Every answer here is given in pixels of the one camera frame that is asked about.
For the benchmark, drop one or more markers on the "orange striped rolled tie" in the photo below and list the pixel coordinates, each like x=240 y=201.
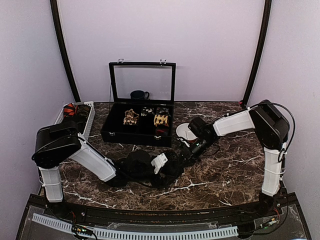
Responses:
x=69 y=110

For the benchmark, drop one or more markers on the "dark blue mug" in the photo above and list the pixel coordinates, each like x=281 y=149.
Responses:
x=139 y=95

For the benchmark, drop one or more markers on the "tan patterned rolled tie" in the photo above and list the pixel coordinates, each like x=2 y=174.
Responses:
x=161 y=117

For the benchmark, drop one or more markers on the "white cable duct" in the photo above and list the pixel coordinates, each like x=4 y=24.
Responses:
x=120 y=231

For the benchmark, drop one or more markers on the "black white rolled tie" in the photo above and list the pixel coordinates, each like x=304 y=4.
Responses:
x=147 y=112

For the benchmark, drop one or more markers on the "white and orange bowl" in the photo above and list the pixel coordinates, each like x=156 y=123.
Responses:
x=183 y=131

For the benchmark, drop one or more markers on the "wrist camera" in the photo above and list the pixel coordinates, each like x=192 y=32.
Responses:
x=199 y=127
x=138 y=164

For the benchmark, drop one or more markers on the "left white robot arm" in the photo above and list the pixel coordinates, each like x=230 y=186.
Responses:
x=58 y=142

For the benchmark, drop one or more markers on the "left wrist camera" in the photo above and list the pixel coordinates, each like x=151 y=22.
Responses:
x=138 y=164

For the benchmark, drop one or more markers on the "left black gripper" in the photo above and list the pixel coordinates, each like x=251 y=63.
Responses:
x=156 y=183

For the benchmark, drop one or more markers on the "black necktie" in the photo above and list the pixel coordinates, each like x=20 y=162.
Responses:
x=178 y=167

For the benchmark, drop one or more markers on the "red black rolled tie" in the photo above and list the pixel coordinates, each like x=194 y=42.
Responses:
x=162 y=130

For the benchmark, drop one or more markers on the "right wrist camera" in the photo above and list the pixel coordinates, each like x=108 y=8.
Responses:
x=199 y=127

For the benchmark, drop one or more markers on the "black tie storage box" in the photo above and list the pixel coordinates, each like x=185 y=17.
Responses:
x=157 y=78

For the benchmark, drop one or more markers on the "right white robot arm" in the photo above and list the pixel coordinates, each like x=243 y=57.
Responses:
x=274 y=132

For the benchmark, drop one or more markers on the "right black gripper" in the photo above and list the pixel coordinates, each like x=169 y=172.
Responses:
x=188 y=154

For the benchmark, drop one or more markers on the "leopard print rolled tie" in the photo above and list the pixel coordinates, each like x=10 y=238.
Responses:
x=131 y=117

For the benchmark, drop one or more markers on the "brown rolled tie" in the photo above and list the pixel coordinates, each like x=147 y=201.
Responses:
x=83 y=110

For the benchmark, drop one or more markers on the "white plastic basket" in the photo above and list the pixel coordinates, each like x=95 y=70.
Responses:
x=84 y=124

